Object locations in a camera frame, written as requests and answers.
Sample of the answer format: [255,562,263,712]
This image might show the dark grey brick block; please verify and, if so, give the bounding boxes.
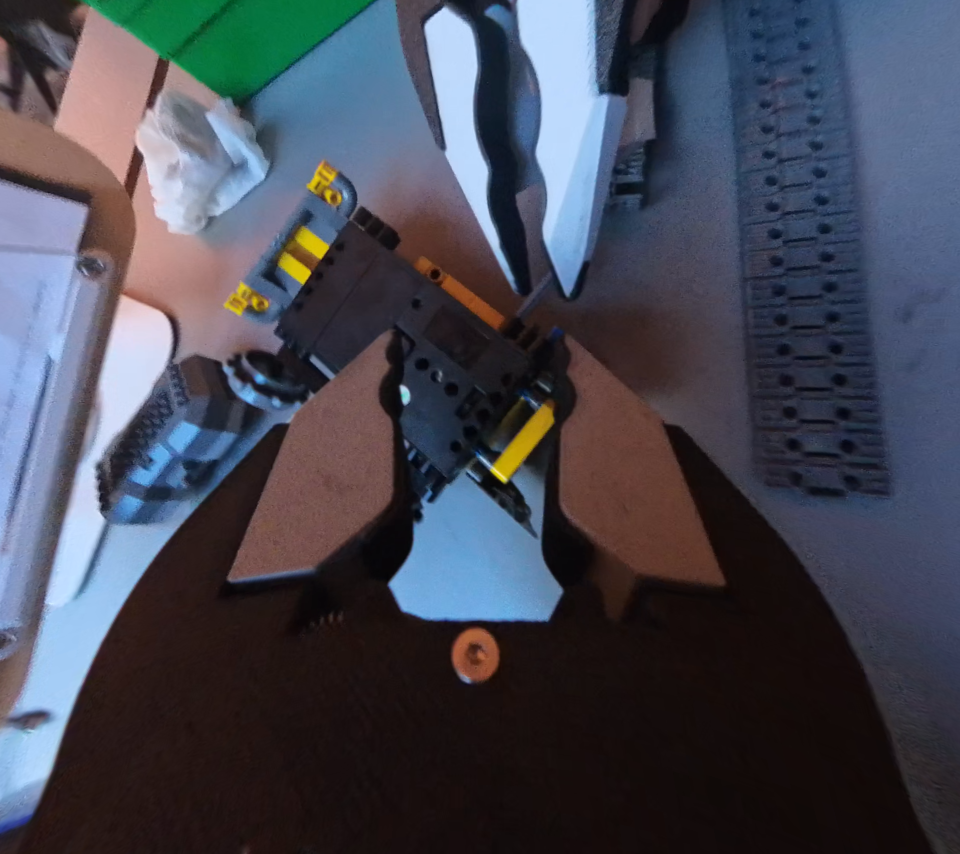
[96,353,260,525]

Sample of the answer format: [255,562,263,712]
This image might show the black yellow toy brick vehicle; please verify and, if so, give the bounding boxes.
[223,160,571,540]

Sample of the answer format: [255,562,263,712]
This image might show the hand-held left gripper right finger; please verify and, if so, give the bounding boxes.
[541,333,727,623]

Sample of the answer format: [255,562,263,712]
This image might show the long grey toy track strip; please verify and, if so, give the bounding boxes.
[716,0,894,499]

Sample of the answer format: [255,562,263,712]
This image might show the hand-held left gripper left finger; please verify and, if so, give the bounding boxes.
[225,328,423,585]

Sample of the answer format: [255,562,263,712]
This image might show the grey desk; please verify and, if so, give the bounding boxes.
[0,0,960,854]

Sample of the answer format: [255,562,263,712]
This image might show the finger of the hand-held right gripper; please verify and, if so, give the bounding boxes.
[422,3,543,299]
[495,0,630,300]

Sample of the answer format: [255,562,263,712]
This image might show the white rounded flat plate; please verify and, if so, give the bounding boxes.
[45,295,181,608]

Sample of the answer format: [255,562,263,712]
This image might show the crumpled white plastic bag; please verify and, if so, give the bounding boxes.
[135,89,271,236]

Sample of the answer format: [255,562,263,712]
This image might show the sign board with wooden edge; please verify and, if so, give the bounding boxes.
[0,110,138,653]

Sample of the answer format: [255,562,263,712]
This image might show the grey metal toy axle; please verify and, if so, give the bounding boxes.
[513,269,560,330]

